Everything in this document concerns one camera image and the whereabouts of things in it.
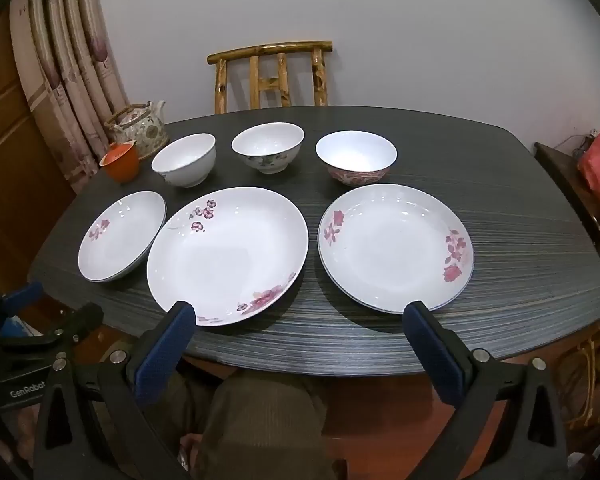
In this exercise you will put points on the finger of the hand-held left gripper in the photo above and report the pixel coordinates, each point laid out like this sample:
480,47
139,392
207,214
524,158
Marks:
25,293
77,322

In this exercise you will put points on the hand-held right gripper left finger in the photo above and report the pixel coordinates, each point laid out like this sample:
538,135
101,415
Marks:
165,345

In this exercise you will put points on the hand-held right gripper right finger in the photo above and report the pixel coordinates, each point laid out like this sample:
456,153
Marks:
435,355

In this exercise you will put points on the small white plate pink flower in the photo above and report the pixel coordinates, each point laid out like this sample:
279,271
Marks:
122,240

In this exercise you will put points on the large white plate purple flowers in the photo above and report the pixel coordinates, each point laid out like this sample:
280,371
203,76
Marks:
227,260

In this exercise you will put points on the white plate pink flowers blue rim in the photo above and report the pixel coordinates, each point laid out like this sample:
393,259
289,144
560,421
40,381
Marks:
395,250

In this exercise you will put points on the plain white bowl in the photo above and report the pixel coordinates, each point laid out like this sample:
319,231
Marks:
184,160

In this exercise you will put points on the white bowl pink patterned outside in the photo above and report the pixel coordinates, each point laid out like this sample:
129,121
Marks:
356,155

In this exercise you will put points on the white bowl dark floral pattern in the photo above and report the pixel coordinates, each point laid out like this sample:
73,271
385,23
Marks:
267,146

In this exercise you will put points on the person's olive trousers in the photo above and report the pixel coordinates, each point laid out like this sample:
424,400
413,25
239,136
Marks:
260,420

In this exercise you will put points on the brown wooden door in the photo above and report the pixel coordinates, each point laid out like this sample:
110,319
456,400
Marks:
10,160

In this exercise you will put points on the rattan chair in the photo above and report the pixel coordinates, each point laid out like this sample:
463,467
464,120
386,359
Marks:
595,360

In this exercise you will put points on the orange lidded teacup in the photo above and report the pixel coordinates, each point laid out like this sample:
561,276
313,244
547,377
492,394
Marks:
120,162

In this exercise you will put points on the floral ceramic teapot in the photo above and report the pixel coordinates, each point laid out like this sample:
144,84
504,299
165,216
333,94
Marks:
140,127

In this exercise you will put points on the dark wooden furniture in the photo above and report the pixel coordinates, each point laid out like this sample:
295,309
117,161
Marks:
560,175

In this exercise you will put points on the beige patterned curtain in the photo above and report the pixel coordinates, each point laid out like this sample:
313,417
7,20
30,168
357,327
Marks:
65,60

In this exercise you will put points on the bamboo chair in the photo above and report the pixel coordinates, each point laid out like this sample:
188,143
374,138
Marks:
272,80

